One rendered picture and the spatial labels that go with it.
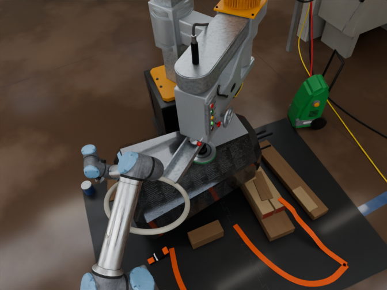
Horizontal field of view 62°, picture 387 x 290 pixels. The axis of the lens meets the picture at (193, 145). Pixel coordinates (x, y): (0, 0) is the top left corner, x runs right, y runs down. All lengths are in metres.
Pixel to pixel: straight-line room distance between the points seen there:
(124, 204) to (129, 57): 3.55
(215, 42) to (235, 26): 0.20
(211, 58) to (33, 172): 2.62
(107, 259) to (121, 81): 3.22
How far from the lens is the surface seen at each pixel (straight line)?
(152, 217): 2.49
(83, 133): 4.01
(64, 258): 3.27
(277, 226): 3.01
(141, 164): 1.55
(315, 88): 3.50
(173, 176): 2.07
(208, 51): 1.92
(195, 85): 1.77
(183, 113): 2.02
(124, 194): 1.56
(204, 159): 2.37
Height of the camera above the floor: 2.82
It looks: 52 degrees down
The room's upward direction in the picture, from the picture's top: 6 degrees counter-clockwise
